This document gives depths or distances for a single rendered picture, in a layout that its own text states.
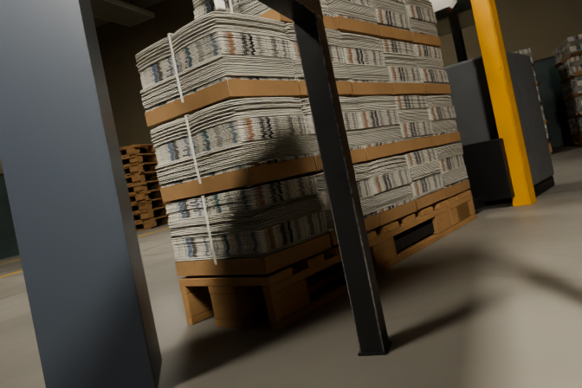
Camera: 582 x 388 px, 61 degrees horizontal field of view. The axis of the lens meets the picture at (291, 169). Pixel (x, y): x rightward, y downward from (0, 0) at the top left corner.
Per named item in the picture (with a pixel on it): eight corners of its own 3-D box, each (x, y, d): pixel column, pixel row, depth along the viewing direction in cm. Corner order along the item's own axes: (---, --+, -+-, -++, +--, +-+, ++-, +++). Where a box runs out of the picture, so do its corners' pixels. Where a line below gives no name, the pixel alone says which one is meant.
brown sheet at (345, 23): (260, 61, 192) (258, 50, 192) (305, 64, 214) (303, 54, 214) (339, 28, 167) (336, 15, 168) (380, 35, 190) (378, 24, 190)
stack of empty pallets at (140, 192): (151, 224, 883) (137, 153, 884) (192, 216, 856) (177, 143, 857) (104, 237, 763) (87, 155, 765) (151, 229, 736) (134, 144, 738)
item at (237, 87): (176, 277, 148) (143, 112, 148) (372, 208, 236) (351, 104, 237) (268, 274, 123) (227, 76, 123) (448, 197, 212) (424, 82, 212)
